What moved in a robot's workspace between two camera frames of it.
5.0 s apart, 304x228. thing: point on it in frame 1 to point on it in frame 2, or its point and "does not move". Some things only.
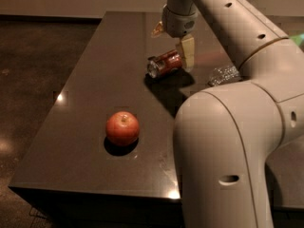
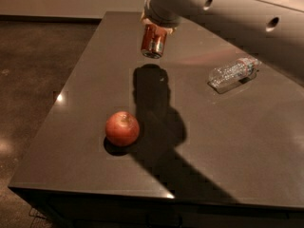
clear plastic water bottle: x=224 y=74 does not move
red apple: x=123 y=127 does not move
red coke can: x=162 y=64 to x=153 y=41
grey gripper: x=179 y=25 to x=161 y=15
